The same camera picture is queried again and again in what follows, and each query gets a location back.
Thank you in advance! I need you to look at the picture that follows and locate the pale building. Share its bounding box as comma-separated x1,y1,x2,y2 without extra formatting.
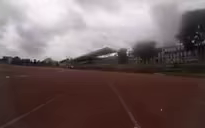
155,31,205,65

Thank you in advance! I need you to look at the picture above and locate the large dark tree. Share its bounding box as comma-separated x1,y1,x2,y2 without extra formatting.
177,8,205,52

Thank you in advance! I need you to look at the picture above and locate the grass field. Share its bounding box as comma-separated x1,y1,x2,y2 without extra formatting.
0,63,66,75

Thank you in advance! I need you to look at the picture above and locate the red running track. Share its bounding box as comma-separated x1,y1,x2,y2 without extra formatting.
0,67,205,128

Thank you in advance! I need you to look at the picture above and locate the distant row of trees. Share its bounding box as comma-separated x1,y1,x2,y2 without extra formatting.
0,53,60,67

